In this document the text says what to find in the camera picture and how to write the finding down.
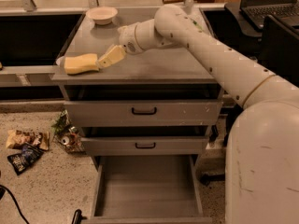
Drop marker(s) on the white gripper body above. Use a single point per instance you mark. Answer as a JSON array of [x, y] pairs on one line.
[[128, 40]]

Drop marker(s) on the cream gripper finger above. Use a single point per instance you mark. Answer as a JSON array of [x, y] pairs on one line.
[[113, 55]]

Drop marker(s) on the yellow sponge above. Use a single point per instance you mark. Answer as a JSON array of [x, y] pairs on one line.
[[80, 64]]

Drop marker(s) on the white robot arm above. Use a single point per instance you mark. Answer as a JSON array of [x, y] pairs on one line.
[[262, 154]]

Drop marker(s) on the grey drawer cabinet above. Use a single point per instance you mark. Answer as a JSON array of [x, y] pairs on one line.
[[156, 66]]

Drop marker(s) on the top grey drawer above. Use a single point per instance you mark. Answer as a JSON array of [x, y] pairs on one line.
[[144, 105]]

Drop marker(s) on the grey drawer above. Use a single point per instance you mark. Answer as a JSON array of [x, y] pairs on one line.
[[154, 140], [144, 105], [147, 190]]

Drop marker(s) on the middle grey drawer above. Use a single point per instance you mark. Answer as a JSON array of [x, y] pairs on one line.
[[154, 140]]

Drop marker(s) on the bottom grey drawer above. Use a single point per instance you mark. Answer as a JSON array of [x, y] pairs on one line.
[[147, 190]]

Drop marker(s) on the white bowl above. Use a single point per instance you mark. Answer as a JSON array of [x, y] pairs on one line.
[[102, 15]]

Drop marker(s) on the green snack bag on floor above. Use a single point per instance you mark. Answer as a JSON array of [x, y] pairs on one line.
[[63, 127]]

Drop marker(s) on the soda can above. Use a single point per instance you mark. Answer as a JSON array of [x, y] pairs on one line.
[[66, 140]]

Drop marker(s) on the yellow snack bag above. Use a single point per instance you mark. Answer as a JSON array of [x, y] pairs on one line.
[[16, 139]]

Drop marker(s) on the dark blue snack bag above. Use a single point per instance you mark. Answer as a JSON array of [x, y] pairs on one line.
[[25, 159]]

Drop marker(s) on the black office chair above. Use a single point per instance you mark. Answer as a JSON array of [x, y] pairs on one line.
[[279, 50]]

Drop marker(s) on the black laptop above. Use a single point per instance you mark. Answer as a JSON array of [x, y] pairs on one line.
[[255, 11]]

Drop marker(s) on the black drawer handle top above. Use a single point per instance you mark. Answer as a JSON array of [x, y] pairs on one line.
[[150, 112]]

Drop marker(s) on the black drawer handle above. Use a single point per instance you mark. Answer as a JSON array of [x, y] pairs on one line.
[[145, 146], [150, 112]]

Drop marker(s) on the black drawer handle middle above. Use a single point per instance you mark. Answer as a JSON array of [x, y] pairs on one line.
[[145, 146]]

